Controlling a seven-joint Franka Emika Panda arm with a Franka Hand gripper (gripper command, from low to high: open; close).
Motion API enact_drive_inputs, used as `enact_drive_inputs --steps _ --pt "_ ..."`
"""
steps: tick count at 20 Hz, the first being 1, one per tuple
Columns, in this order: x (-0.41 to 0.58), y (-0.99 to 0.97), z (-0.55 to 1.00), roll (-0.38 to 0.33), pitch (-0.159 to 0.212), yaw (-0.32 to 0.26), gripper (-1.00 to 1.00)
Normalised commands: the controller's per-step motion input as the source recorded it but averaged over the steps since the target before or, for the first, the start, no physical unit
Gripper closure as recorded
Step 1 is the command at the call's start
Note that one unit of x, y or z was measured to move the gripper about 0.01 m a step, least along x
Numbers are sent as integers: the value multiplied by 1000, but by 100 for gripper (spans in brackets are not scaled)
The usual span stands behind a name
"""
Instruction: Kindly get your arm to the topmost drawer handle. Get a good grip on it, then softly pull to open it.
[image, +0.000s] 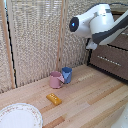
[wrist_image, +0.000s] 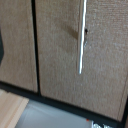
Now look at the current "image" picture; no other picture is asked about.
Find blue cup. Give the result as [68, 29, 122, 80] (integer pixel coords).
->
[61, 66, 73, 85]

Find pink mug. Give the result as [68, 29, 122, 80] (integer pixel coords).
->
[49, 70, 66, 90]

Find woven bamboo screen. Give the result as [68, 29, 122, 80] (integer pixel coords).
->
[0, 0, 128, 94]

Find brown drawer with silver handle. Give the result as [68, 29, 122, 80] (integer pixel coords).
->
[110, 12, 128, 51]
[89, 44, 128, 81]

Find yellow rectangular block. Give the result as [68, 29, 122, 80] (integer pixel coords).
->
[45, 92, 63, 107]

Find white patterned plate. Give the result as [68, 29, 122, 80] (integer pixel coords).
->
[0, 102, 44, 128]

